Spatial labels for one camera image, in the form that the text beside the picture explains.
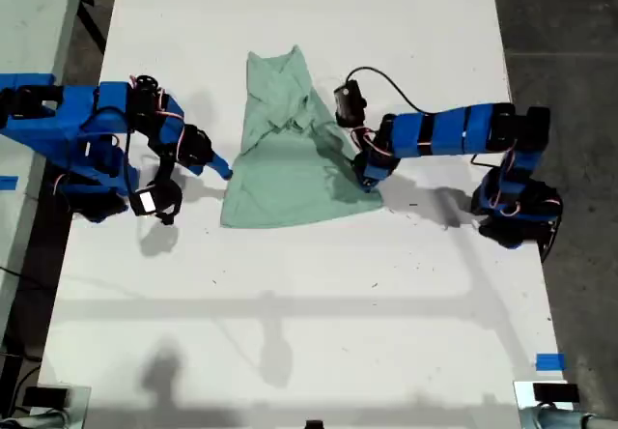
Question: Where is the pale green T-shirt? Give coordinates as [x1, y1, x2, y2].
[220, 44, 385, 230]

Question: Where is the black metal stand leg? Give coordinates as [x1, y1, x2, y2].
[76, 0, 108, 56]

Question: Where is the black base clamp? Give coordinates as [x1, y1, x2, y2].
[539, 196, 565, 264]

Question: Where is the white side table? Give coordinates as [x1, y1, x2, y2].
[0, 0, 89, 338]

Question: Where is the square blue tape piece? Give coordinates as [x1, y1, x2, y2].
[535, 353, 566, 372]

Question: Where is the small black box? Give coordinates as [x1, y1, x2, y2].
[533, 383, 580, 405]
[22, 386, 70, 409]

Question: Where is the grey tube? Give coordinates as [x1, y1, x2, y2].
[520, 405, 618, 429]

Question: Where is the black camera box white label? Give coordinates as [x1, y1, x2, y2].
[128, 185, 168, 217]

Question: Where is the black camera box silver side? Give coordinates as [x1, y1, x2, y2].
[333, 79, 368, 129]

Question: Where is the long black camera cable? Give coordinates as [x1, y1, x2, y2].
[345, 65, 429, 114]

